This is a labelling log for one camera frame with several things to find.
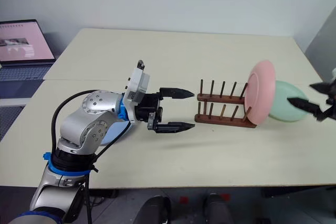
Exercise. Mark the dark rounded shape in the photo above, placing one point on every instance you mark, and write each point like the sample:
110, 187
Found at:
219, 208
155, 209

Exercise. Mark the grey board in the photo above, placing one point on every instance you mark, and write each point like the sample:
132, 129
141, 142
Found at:
324, 43

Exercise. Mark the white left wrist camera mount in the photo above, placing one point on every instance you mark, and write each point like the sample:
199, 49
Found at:
136, 82

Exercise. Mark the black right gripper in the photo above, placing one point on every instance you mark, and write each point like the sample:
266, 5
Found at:
333, 103

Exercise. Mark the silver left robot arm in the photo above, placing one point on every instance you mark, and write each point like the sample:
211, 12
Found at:
76, 121

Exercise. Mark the wooden dish rack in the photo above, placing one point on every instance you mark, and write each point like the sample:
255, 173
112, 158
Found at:
223, 121

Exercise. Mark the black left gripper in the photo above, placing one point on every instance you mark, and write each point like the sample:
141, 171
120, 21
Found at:
148, 106

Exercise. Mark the open grey laptop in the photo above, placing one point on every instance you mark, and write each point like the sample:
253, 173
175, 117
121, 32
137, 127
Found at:
21, 43

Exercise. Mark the pink plate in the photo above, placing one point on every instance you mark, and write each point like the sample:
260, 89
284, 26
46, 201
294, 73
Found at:
260, 90

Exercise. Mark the light blue plate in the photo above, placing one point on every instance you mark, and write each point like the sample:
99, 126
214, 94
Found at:
115, 132

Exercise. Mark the green plate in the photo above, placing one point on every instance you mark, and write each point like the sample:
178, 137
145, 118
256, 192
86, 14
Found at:
283, 95

